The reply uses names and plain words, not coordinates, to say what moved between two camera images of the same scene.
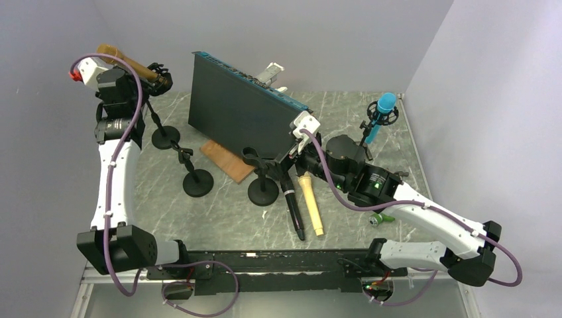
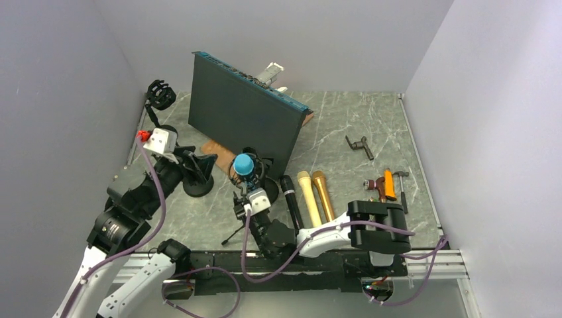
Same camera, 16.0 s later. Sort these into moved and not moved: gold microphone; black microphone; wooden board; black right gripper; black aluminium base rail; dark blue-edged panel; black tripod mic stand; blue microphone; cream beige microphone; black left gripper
Moved: blue microphone; black right gripper; black tripod mic stand; gold microphone; black left gripper
Not moved: wooden board; black aluminium base rail; dark blue-edged panel; cream beige microphone; black microphone
